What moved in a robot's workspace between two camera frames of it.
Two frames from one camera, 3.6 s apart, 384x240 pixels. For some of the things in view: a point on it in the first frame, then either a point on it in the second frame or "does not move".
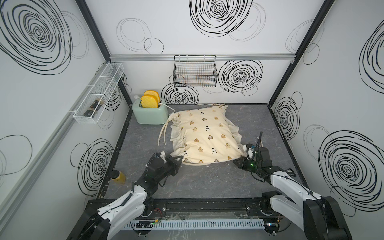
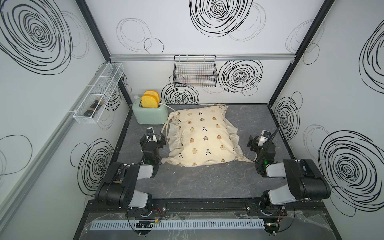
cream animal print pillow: (203, 134) does not move
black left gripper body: (165, 169) to (158, 145)
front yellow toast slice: (149, 101) does not move
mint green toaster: (150, 116) does not move
